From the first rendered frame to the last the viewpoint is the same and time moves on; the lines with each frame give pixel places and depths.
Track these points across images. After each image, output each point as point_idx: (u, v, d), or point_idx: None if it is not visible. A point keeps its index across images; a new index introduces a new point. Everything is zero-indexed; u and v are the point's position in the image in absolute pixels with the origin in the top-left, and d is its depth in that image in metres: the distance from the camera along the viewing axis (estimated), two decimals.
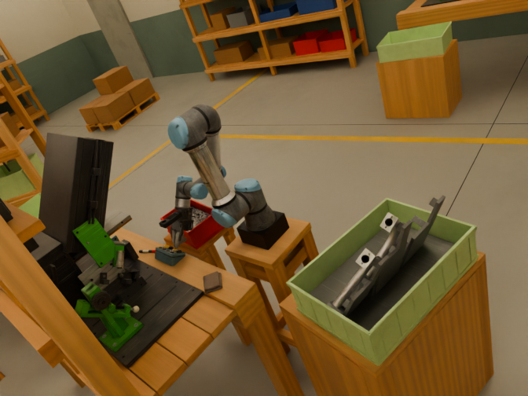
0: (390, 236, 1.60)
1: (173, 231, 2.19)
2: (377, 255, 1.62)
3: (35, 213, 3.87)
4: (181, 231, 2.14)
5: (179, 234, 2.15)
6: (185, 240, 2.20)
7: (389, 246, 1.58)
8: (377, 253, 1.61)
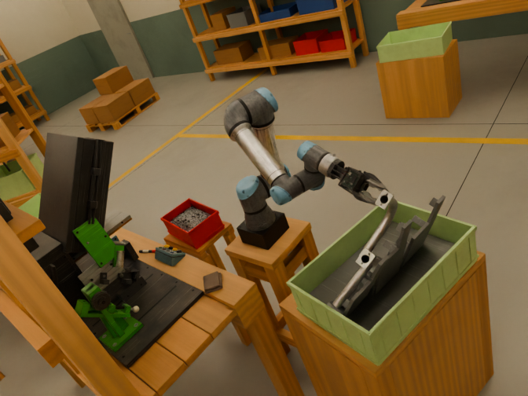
0: (386, 215, 1.55)
1: (371, 181, 1.47)
2: (372, 236, 1.57)
3: (35, 213, 3.87)
4: (356, 197, 1.49)
5: (361, 198, 1.48)
6: (367, 200, 1.42)
7: (385, 225, 1.54)
8: (372, 233, 1.56)
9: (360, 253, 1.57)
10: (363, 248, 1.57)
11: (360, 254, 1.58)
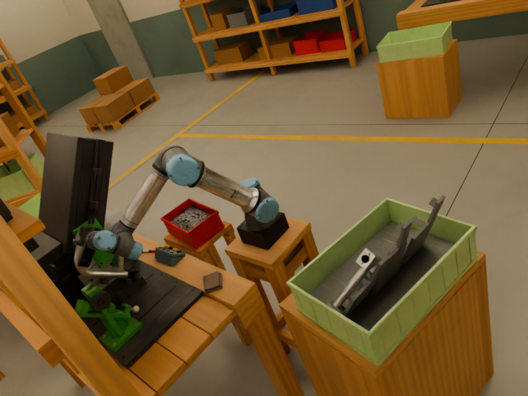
0: (89, 275, 1.93)
1: (78, 245, 1.85)
2: (109, 276, 1.98)
3: (35, 213, 3.87)
4: None
5: None
6: None
7: (96, 271, 1.97)
8: (108, 274, 1.98)
9: (126, 273, 2.03)
10: (121, 273, 2.02)
11: (127, 276, 2.03)
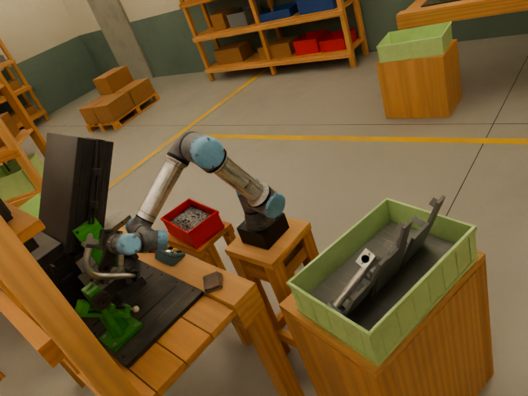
0: (98, 276, 1.95)
1: (95, 248, 1.73)
2: (118, 277, 2.01)
3: (35, 213, 3.87)
4: None
5: None
6: None
7: (104, 273, 1.99)
8: (116, 276, 2.00)
9: (133, 273, 2.06)
10: (130, 274, 2.04)
11: (135, 276, 2.06)
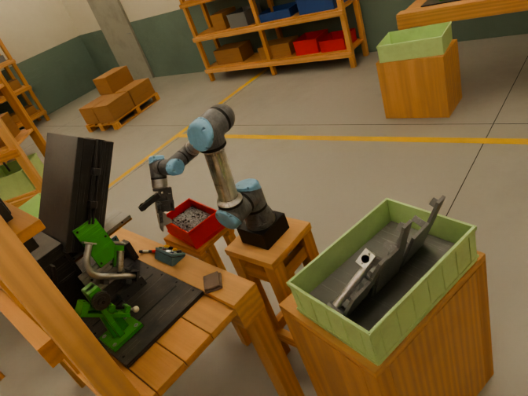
0: (98, 276, 1.95)
1: (157, 214, 2.13)
2: (118, 277, 2.01)
3: (35, 213, 3.87)
4: (159, 213, 2.07)
5: (159, 216, 2.08)
6: (169, 221, 2.12)
7: (104, 273, 1.99)
8: (116, 276, 2.00)
9: (133, 273, 2.06)
10: (130, 274, 2.04)
11: (135, 276, 2.06)
